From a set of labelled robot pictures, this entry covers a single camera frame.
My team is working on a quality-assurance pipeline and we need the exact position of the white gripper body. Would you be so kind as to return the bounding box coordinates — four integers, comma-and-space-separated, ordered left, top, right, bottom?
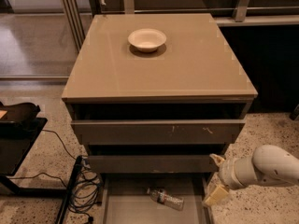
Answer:
219, 158, 245, 190

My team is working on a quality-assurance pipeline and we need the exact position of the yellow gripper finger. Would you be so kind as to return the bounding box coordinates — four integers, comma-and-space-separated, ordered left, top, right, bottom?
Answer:
209, 154, 225, 167
204, 184, 229, 206

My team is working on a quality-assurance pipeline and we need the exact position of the clear plastic water bottle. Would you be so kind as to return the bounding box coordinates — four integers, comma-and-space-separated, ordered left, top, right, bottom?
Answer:
147, 188, 184, 211

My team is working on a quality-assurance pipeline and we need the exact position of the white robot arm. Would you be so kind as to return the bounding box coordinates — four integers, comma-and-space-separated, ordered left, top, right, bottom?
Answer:
203, 145, 299, 207

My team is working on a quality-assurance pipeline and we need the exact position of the grey drawer cabinet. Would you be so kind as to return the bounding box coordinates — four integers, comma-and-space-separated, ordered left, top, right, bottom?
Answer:
61, 12, 259, 224

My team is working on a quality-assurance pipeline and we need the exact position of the bottom grey open drawer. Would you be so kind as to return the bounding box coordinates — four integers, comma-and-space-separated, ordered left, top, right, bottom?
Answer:
100, 175, 214, 224

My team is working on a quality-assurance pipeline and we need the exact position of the top grey drawer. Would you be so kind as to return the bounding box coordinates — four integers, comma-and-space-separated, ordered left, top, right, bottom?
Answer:
71, 119, 245, 145

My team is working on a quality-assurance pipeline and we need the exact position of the middle grey drawer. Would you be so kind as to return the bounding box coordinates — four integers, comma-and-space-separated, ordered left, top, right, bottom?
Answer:
88, 155, 219, 174

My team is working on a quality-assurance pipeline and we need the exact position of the white paper bowl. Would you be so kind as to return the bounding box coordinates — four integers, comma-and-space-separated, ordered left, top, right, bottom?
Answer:
128, 29, 166, 53

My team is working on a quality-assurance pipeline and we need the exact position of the metal bracket post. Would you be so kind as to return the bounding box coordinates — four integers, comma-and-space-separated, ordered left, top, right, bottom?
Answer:
232, 0, 250, 22

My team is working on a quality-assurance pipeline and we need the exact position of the black floor cable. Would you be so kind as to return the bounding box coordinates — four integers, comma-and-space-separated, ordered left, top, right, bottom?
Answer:
8, 128, 78, 189

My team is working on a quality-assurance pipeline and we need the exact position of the metal frame rail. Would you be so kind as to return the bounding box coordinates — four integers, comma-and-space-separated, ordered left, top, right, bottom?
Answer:
61, 0, 85, 51

